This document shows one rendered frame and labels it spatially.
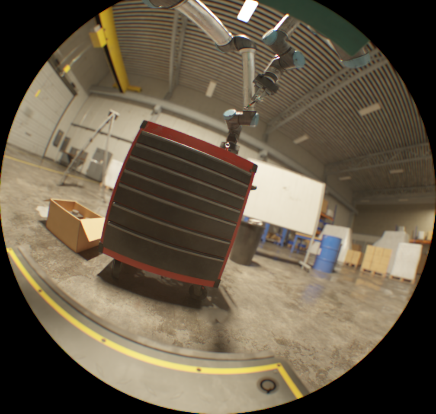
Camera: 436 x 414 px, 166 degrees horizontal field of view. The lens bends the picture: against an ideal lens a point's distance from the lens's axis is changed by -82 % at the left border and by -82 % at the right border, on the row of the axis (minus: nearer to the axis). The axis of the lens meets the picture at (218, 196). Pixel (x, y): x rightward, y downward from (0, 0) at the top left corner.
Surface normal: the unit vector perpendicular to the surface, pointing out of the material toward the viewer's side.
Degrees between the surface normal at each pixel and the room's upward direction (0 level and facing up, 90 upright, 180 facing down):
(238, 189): 90
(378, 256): 90
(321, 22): 180
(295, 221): 90
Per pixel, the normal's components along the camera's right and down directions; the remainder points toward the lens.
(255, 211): -0.13, -0.17
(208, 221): 0.27, -0.04
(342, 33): -0.32, 0.94
